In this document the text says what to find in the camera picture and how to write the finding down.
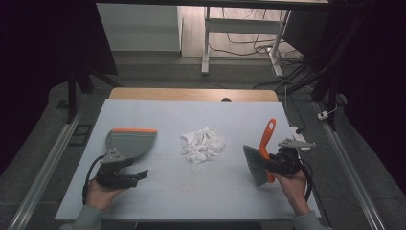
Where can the black stand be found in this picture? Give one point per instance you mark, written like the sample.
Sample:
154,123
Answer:
328,92
72,96

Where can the person's right hand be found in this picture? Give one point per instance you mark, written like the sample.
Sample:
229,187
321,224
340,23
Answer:
295,187

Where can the grey dustpan with orange edge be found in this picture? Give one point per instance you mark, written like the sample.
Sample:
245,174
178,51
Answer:
132,143

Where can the person's left hand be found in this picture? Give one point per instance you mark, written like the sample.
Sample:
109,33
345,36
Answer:
99,196

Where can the white desk frame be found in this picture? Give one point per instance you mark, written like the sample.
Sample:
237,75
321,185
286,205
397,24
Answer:
242,26

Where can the pile of white paper scraps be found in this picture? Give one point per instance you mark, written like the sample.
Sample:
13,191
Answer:
202,147

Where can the white plug adapter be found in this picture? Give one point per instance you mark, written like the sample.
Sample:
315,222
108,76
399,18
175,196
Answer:
323,115

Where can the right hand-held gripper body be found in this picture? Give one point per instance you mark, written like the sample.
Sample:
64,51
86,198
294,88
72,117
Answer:
288,161

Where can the white power strip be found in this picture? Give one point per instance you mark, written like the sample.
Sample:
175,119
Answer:
296,133

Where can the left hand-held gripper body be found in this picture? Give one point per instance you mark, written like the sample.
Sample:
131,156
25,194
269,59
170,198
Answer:
110,179

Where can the white board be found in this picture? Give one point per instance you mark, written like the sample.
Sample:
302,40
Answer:
191,188

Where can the wooden table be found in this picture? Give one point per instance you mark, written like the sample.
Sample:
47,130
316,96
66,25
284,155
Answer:
191,94

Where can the aluminium rail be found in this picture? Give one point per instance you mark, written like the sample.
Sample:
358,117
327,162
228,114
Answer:
348,169
44,172

